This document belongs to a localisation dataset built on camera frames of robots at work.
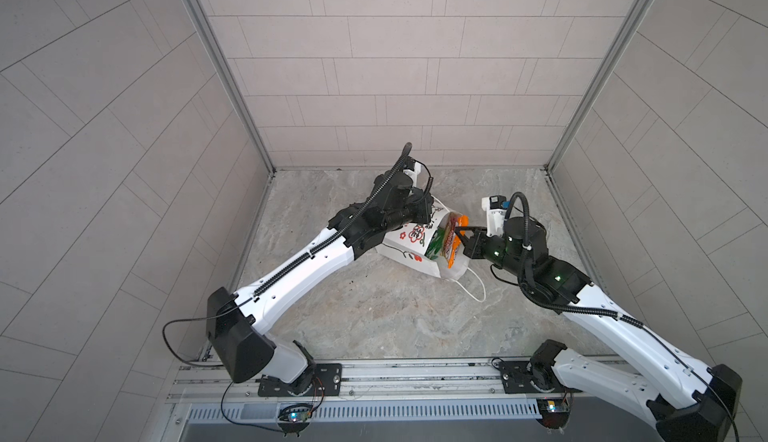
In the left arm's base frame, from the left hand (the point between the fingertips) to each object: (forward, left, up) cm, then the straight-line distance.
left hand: (442, 196), depth 69 cm
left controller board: (-41, +33, -27) cm, 59 cm away
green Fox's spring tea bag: (-7, +1, -9) cm, 12 cm away
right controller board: (-39, -26, -31) cm, 56 cm away
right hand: (-6, -3, -7) cm, 9 cm away
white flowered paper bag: (-6, +7, -12) cm, 15 cm away
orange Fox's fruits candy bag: (-8, -2, -7) cm, 11 cm away
